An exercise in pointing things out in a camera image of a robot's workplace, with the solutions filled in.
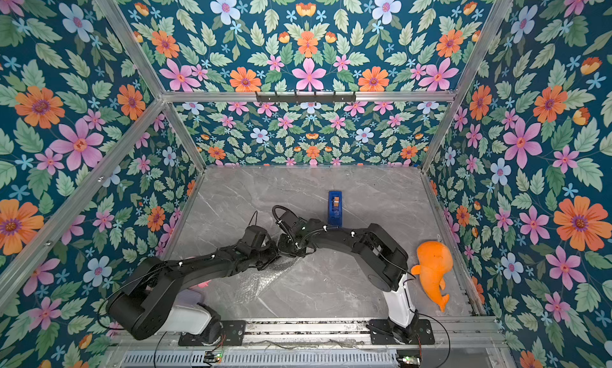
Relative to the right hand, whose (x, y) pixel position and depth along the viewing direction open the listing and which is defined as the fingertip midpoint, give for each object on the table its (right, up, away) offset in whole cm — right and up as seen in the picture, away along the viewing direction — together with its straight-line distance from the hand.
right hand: (283, 246), depth 88 cm
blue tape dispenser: (+20, +13, +10) cm, 26 cm away
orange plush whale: (+53, -3, -7) cm, 54 cm away
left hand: (+2, -2, +1) cm, 3 cm away
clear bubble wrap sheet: (-10, -12, -4) cm, 16 cm away
